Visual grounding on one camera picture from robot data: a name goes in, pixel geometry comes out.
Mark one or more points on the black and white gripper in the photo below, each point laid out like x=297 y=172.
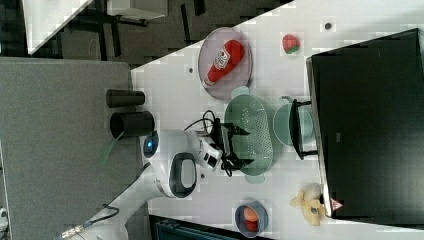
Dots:
x=216 y=148

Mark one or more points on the green plastic strainer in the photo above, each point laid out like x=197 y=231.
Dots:
x=253 y=115

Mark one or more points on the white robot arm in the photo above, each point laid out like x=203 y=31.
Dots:
x=173 y=156

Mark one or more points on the green mug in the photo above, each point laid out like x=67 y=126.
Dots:
x=281 y=122

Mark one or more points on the grey round plate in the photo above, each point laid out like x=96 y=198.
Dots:
x=238 y=77

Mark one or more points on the orange toy fruit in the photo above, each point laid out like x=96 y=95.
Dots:
x=250 y=214

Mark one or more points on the blue-grey small bowl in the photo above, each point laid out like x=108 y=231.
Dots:
x=262 y=219

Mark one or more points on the red toy fruit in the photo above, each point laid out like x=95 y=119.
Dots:
x=251 y=226

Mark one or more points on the red ketchup bottle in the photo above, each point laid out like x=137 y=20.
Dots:
x=228 y=58

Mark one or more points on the peeled banana toy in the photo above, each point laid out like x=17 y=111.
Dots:
x=308 y=200

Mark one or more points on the large black cylinder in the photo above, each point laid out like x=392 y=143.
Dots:
x=131 y=124

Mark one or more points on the red toy strawberry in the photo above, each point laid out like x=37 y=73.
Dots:
x=290 y=43

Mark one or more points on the small black cylinder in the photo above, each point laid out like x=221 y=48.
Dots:
x=124 y=98

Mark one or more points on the black toaster oven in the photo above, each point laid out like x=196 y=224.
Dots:
x=368 y=114

